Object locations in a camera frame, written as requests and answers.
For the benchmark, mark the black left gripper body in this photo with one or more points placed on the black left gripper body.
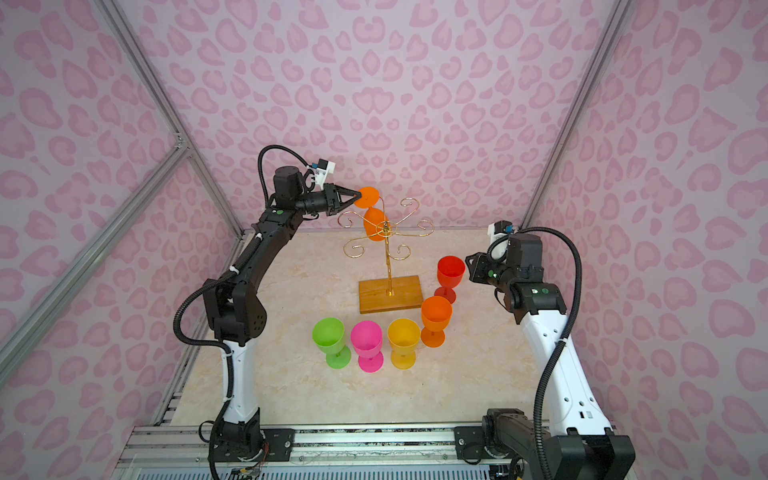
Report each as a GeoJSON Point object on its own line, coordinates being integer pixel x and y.
{"type": "Point", "coordinates": [319, 202]}

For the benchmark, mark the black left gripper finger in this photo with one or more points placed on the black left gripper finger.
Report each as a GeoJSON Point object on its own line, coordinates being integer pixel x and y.
{"type": "Point", "coordinates": [345, 193]}
{"type": "Point", "coordinates": [344, 201]}

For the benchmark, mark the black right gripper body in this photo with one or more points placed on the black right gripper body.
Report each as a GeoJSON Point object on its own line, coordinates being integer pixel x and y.
{"type": "Point", "coordinates": [491, 272]}

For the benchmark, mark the red wine glass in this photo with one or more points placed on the red wine glass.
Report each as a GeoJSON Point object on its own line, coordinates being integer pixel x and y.
{"type": "Point", "coordinates": [450, 272]}

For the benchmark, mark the orange back wine glass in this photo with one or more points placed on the orange back wine glass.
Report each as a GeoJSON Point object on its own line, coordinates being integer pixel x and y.
{"type": "Point", "coordinates": [374, 217]}

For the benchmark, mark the orange wine glass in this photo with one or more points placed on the orange wine glass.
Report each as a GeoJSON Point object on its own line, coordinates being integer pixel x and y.
{"type": "Point", "coordinates": [374, 217]}
{"type": "Point", "coordinates": [436, 312]}

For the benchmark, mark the orange front wine glass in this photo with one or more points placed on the orange front wine glass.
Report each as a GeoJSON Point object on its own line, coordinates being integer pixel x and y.
{"type": "Point", "coordinates": [436, 312]}

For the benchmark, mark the yellow wine glass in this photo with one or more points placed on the yellow wine glass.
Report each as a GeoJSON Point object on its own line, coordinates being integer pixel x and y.
{"type": "Point", "coordinates": [404, 336]}

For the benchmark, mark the green wine glass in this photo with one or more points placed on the green wine glass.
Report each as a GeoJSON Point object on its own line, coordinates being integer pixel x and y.
{"type": "Point", "coordinates": [329, 335]}

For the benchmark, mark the pink wine glass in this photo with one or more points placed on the pink wine glass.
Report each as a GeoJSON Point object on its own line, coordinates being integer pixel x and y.
{"type": "Point", "coordinates": [367, 339]}

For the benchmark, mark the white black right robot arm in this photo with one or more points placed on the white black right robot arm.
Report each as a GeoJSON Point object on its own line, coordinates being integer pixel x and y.
{"type": "Point", "coordinates": [567, 436]}

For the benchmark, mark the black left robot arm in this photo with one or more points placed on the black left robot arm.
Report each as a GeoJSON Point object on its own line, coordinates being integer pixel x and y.
{"type": "Point", "coordinates": [237, 317]}

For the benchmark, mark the wooden rack base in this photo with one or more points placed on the wooden rack base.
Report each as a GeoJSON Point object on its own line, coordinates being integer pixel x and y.
{"type": "Point", "coordinates": [390, 294]}

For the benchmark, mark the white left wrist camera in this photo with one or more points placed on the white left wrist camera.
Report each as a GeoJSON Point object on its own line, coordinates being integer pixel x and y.
{"type": "Point", "coordinates": [320, 171]}

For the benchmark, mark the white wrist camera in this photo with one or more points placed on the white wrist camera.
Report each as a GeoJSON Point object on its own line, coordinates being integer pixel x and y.
{"type": "Point", "coordinates": [320, 171]}
{"type": "Point", "coordinates": [500, 229]}

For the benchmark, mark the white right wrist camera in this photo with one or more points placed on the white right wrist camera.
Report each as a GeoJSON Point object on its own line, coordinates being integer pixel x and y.
{"type": "Point", "coordinates": [500, 229]}

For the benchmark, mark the gold wire wine glass rack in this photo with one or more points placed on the gold wire wine glass rack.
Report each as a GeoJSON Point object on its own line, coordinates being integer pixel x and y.
{"type": "Point", "coordinates": [354, 248]}

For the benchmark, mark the aluminium frame profile left corner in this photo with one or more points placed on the aluminium frame profile left corner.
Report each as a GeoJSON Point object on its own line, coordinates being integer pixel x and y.
{"type": "Point", "coordinates": [128, 40]}

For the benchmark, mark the aluminium frame profile corner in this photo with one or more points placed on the aluminium frame profile corner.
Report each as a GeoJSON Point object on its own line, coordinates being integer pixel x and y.
{"type": "Point", "coordinates": [128, 40]}
{"type": "Point", "coordinates": [619, 14]}

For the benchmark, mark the aluminium frame profile right corner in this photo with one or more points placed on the aluminium frame profile right corner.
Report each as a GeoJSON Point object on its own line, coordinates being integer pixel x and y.
{"type": "Point", "coordinates": [619, 14]}

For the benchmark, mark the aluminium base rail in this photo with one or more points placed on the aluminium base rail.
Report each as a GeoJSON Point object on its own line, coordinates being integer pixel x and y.
{"type": "Point", "coordinates": [341, 451]}

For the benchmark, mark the aluminium diagonal frame bar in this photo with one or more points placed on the aluminium diagonal frame bar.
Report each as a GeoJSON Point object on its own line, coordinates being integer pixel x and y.
{"type": "Point", "coordinates": [39, 319]}

